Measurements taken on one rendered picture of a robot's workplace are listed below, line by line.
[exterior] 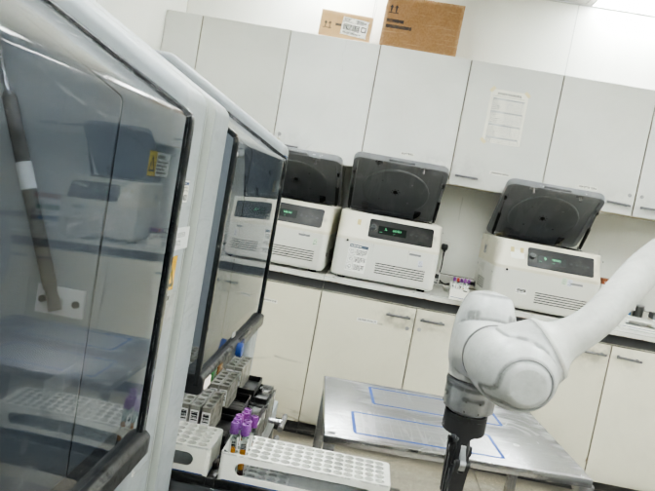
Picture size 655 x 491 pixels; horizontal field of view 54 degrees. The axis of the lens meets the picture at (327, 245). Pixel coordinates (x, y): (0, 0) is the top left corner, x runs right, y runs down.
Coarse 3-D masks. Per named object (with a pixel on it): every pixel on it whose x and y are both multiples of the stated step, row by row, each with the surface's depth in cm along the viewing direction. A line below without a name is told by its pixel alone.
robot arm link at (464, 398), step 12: (456, 384) 110; (468, 384) 109; (444, 396) 114; (456, 396) 110; (468, 396) 109; (480, 396) 108; (456, 408) 110; (468, 408) 109; (480, 408) 109; (492, 408) 110
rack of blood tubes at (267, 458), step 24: (240, 456) 111; (264, 456) 113; (288, 456) 115; (312, 456) 117; (336, 456) 118; (240, 480) 112; (264, 480) 112; (288, 480) 117; (312, 480) 120; (336, 480) 110; (360, 480) 110; (384, 480) 112
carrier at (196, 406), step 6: (204, 390) 137; (210, 390) 137; (204, 396) 134; (210, 396) 134; (192, 402) 128; (198, 402) 129; (204, 402) 129; (192, 408) 127; (198, 408) 127; (192, 414) 127; (198, 414) 127; (192, 420) 127; (198, 420) 127
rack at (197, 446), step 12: (180, 420) 122; (180, 432) 118; (192, 432) 118; (204, 432) 119; (216, 432) 120; (180, 444) 112; (192, 444) 112; (204, 444) 114; (216, 444) 117; (180, 456) 120; (192, 456) 112; (204, 456) 112; (216, 456) 119; (180, 468) 112; (192, 468) 112; (204, 468) 112
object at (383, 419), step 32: (352, 384) 181; (320, 416) 183; (352, 416) 155; (384, 416) 159; (416, 416) 163; (512, 416) 178; (320, 448) 184; (384, 448) 141; (416, 448) 142; (480, 448) 149; (512, 448) 153; (544, 448) 157; (512, 480) 185; (576, 480) 142
